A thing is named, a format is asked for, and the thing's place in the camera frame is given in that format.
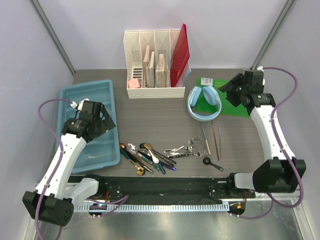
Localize blue plastic cutlery tray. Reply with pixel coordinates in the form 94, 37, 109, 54
56, 79, 121, 174

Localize black knife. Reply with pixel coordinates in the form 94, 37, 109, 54
131, 155, 154, 174

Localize gold spoon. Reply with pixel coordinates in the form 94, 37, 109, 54
130, 160, 145, 176

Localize purple handled utensil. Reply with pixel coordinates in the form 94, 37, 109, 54
159, 161, 177, 171

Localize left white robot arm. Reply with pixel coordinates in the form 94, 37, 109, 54
22, 98, 116, 227

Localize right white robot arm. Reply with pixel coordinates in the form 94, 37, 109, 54
219, 69, 307, 198

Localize green cutting mat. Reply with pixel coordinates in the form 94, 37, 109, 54
195, 77, 250, 118

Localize blue headphones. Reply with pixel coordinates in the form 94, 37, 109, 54
186, 85, 223, 122

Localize pink cube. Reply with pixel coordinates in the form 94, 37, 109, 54
128, 78, 141, 89

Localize white ceramic spoon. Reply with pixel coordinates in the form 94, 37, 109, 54
147, 148, 160, 164

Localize thin grey chopstick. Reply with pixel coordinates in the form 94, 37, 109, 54
194, 126, 206, 150

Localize wooden board middle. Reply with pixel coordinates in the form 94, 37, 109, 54
146, 51, 155, 88

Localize silver fork upper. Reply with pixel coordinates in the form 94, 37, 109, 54
163, 135, 199, 153

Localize wooden board right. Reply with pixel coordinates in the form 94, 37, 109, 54
156, 54, 167, 88

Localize light wooden board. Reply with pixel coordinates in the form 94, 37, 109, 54
142, 45, 150, 88

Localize silver fork right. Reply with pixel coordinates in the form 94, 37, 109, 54
186, 149, 209, 157

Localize black measuring spoon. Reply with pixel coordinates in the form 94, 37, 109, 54
202, 157, 224, 172

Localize white file organizer rack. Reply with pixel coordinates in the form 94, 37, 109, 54
123, 29, 185, 99

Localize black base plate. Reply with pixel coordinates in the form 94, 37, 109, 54
69, 174, 256, 205

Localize patterned handle fork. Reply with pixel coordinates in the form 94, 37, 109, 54
165, 153, 198, 159

